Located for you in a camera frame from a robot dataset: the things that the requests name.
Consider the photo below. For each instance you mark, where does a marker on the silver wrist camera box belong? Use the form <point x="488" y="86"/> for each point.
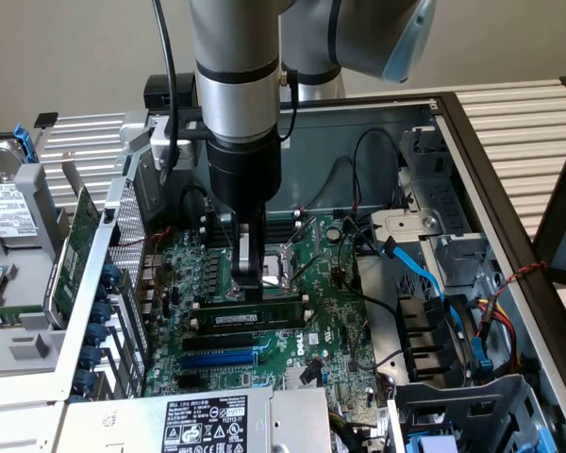
<point x="188" y="153"/>

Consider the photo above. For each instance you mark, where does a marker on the grey disk cage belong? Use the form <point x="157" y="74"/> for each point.
<point x="453" y="406"/>

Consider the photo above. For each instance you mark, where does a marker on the green RAM stick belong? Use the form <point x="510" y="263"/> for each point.
<point x="0" y="311"/>
<point x="283" y="317"/>

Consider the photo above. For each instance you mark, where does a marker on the metal disk bay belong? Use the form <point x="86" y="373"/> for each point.
<point x="405" y="224"/>

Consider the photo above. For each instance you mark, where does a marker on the metal socket cover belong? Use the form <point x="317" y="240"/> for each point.
<point x="288" y="264"/>

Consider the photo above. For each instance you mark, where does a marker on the grey parts rack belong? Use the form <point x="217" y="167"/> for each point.
<point x="28" y="292"/>

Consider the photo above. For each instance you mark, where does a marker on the CPU socket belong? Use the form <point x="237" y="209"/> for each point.
<point x="276" y="279"/>

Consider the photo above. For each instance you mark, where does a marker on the open PC case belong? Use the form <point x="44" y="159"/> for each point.
<point x="321" y="141"/>

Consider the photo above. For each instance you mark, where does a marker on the dark framed panel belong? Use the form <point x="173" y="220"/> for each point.
<point x="554" y="212"/>

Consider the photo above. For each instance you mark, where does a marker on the blue plastic clip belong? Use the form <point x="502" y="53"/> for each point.
<point x="482" y="358"/>

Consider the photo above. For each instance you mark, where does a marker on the blue expansion slot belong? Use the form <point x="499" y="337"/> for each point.
<point x="217" y="361"/>

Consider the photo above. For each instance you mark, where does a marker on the green motherboard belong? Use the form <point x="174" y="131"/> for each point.
<point x="330" y="302"/>

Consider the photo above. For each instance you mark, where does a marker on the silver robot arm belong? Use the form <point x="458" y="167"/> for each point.
<point x="236" y="47"/>

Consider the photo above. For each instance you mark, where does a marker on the blue plastic block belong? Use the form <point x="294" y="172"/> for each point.
<point x="429" y="446"/>

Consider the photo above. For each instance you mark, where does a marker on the long black expansion slot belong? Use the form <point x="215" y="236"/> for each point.
<point x="217" y="343"/>

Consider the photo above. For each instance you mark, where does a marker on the black box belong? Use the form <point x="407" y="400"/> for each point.
<point x="162" y="92"/>

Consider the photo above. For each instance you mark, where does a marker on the green graphics card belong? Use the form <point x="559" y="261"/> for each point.
<point x="78" y="245"/>

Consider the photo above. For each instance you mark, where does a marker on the coin battery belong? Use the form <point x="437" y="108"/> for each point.
<point x="333" y="233"/>

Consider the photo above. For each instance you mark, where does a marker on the blue card retainer clip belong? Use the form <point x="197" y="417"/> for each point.
<point x="84" y="383"/>
<point x="102" y="313"/>
<point x="95" y="336"/>
<point x="110" y="279"/>
<point x="91" y="359"/>

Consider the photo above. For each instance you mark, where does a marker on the black fan shroud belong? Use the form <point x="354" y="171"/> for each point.
<point x="420" y="330"/>

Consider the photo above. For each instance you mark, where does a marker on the thin metal locking lever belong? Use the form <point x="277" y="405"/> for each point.
<point x="305" y="270"/>

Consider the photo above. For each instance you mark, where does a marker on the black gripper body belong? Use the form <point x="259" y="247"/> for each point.
<point x="245" y="174"/>

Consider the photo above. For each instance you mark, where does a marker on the silver power supply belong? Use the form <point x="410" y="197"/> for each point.
<point x="217" y="424"/>

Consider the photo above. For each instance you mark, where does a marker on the short black expansion slot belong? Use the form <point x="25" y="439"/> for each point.
<point x="188" y="381"/>

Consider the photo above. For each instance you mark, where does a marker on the silver hard disk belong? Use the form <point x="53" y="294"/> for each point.
<point x="0" y="198"/>

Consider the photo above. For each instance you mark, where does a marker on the blue disk caddy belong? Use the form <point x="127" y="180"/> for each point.
<point x="24" y="141"/>

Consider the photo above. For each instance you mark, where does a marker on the small silver heatsink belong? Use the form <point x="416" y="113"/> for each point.
<point x="294" y="377"/>

